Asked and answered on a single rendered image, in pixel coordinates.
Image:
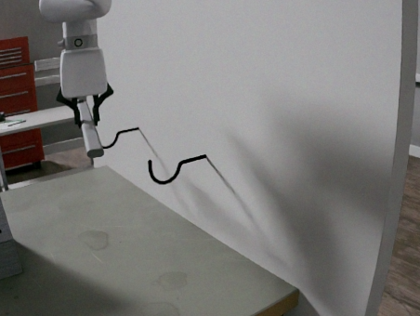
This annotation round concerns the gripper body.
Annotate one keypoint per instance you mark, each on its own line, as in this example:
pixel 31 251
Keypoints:
pixel 85 72

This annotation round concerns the white wall panel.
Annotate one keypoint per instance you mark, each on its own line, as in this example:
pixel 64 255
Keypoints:
pixel 304 109

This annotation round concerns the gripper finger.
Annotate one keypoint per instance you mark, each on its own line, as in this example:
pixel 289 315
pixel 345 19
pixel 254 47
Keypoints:
pixel 73 105
pixel 98 100

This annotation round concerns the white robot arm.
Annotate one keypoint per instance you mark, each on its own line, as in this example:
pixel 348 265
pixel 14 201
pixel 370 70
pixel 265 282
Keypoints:
pixel 83 13

